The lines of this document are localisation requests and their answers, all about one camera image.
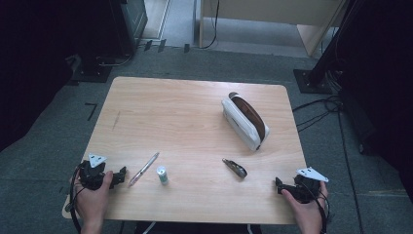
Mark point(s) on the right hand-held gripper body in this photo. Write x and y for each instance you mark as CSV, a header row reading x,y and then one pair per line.
x,y
307,190

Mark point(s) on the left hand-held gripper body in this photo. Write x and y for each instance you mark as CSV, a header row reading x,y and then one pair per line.
x,y
92,175

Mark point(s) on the silver pink pen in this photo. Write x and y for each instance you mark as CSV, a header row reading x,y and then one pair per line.
x,y
143,169

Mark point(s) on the white green glue stick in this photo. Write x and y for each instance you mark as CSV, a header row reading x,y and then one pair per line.
x,y
162,175

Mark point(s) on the white pencil case brown inside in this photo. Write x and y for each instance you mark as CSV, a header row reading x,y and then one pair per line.
x,y
242,125

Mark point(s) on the person's right hand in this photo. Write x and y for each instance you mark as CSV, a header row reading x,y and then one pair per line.
x,y
308,213

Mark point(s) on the person's left hand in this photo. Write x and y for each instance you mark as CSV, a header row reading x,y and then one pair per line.
x,y
94,201

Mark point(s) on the dark metal clip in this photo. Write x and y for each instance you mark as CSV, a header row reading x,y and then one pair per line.
x,y
236,169

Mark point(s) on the person's dark clothing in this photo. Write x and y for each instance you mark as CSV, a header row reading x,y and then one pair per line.
x,y
201,229

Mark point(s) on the black round table hole cover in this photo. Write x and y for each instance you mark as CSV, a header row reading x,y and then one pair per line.
x,y
232,94

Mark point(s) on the dark curtain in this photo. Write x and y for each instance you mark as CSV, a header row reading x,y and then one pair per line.
x,y
386,81
29,65

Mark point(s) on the black tape strip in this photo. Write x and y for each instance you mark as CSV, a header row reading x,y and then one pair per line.
x,y
186,48
161,46
148,45

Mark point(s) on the black cabinet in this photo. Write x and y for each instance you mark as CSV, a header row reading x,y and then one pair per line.
x,y
128,26

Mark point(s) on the light wooden desk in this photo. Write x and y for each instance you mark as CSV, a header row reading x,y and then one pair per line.
x,y
276,13

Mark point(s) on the black stand base plate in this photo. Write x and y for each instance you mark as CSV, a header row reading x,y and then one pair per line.
x,y
92,74

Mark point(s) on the black stand with base plate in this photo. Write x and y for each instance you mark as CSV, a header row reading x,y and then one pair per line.
x,y
313,81

